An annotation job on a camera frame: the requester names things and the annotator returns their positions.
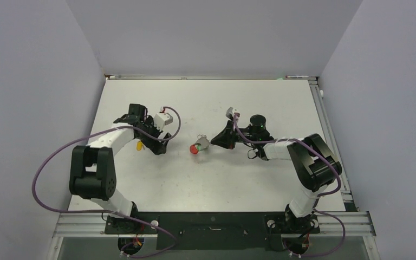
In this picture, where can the red-handled metal key holder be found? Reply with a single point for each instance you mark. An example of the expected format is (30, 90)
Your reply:
(202, 143)

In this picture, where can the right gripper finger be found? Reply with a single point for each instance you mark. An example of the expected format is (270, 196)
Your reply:
(223, 141)
(226, 134)

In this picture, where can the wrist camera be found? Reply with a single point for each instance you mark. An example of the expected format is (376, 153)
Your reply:
(160, 120)
(230, 112)

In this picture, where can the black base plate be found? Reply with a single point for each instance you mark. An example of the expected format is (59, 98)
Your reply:
(272, 231)

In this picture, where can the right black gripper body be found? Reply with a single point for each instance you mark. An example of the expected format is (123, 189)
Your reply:
(238, 136)

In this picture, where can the yellow key tag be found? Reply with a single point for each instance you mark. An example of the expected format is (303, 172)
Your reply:
(139, 146)

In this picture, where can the aluminium right rail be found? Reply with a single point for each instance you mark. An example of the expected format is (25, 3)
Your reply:
(329, 135)

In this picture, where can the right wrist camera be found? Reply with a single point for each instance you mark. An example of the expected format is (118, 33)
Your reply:
(230, 112)

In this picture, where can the aluminium back rail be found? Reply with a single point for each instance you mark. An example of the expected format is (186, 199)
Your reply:
(210, 77)

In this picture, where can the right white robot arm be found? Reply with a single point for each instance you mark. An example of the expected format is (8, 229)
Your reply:
(318, 169)

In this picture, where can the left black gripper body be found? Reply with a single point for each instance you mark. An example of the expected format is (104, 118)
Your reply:
(149, 131)

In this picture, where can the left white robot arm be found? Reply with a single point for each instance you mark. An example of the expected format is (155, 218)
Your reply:
(92, 170)

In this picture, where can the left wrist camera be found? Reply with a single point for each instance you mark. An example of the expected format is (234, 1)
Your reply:
(160, 120)

